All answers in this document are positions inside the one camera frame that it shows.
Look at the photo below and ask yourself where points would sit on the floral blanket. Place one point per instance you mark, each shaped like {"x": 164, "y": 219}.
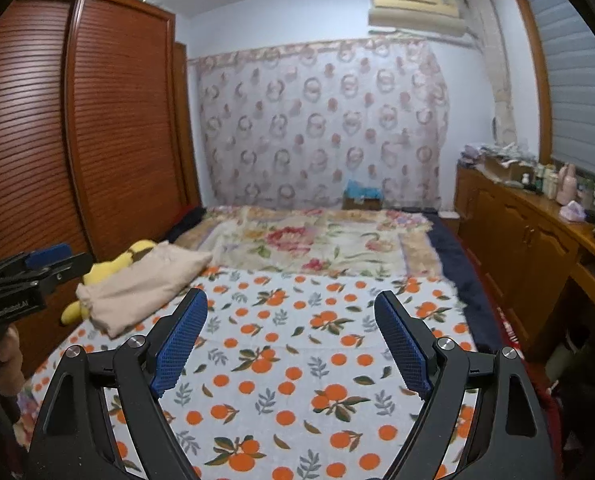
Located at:
{"x": 297, "y": 240}

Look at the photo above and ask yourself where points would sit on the small cardboard box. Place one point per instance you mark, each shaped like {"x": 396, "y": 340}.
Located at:
{"x": 362, "y": 204}

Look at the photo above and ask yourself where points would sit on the wooden louvred wardrobe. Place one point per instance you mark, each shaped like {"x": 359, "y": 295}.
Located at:
{"x": 117, "y": 135}

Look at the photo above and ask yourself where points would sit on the wooden window frame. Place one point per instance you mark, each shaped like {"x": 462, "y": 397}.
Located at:
{"x": 536, "y": 85}

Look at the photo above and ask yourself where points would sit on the pink rabbit-ear bottle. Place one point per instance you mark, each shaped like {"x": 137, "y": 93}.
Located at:
{"x": 567, "y": 185}

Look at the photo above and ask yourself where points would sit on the pink tissue pack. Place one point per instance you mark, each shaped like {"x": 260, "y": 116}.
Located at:
{"x": 573, "y": 212}

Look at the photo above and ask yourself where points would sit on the orange fruit print bedsheet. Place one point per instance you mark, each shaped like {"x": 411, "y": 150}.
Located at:
{"x": 302, "y": 310}

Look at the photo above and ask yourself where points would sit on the white wrapped air conditioner pipe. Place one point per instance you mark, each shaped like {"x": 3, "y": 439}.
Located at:
{"x": 497, "y": 75}

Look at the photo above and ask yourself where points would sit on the grey window blind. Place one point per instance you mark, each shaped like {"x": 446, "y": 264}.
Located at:
{"x": 577, "y": 100}

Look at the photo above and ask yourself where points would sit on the wooden sideboard cabinet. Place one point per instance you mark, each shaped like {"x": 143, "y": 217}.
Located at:
{"x": 507, "y": 240}

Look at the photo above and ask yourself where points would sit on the beige printed t-shirt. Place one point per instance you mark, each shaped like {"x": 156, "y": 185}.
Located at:
{"x": 142, "y": 285}

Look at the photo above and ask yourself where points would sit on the navy blue blanket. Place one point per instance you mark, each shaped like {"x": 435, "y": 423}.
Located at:
{"x": 462, "y": 280}

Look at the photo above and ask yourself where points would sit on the row of cosmetic bottles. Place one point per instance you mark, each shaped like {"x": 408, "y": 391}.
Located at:
{"x": 542, "y": 182}

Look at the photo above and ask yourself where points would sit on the blue plastic bag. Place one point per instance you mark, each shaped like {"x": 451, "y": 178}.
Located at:
{"x": 363, "y": 190}

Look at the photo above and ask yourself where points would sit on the wall air conditioner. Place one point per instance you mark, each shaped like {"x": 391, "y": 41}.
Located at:
{"x": 412, "y": 15}

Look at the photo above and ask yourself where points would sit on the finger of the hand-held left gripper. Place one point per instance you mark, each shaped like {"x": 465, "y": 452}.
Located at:
{"x": 49, "y": 255}
{"x": 67, "y": 270}

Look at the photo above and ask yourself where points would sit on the pile of small boxes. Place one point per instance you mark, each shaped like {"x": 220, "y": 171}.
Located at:
{"x": 471, "y": 154}

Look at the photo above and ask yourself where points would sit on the person's left hand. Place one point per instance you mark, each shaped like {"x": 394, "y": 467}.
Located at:
{"x": 9, "y": 355}

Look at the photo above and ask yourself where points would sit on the open cardboard box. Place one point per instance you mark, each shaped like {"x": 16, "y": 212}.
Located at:
{"x": 505, "y": 170}

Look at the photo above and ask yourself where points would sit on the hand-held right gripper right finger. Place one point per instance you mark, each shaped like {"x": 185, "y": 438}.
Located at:
{"x": 402, "y": 345}

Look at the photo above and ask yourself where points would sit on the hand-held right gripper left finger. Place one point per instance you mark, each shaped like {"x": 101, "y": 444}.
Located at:
{"x": 180, "y": 345}

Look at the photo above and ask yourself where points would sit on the yellow plush toy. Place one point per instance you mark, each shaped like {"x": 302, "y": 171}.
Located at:
{"x": 104, "y": 270}

